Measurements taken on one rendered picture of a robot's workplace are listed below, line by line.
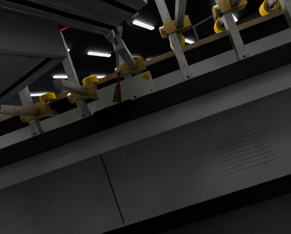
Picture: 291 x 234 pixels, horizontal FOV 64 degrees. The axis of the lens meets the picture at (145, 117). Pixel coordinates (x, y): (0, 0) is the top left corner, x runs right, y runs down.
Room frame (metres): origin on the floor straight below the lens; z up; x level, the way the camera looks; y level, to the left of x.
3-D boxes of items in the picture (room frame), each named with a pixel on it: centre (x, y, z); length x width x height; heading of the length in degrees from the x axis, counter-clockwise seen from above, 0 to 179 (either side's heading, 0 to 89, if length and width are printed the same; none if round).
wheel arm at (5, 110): (1.04, 0.48, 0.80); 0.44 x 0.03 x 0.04; 175
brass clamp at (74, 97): (1.08, 0.24, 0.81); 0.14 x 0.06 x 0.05; 85
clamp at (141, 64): (1.06, -0.01, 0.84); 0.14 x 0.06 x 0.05; 85
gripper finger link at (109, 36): (0.65, 0.02, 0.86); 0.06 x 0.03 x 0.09; 174
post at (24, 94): (1.11, 0.51, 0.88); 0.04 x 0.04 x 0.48; 85
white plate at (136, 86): (1.04, 0.04, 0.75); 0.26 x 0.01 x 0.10; 85
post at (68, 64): (1.09, 0.26, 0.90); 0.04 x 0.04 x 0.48; 85
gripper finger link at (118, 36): (0.65, -0.01, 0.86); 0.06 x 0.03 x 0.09; 174
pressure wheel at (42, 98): (1.24, 0.46, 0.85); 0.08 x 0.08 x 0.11
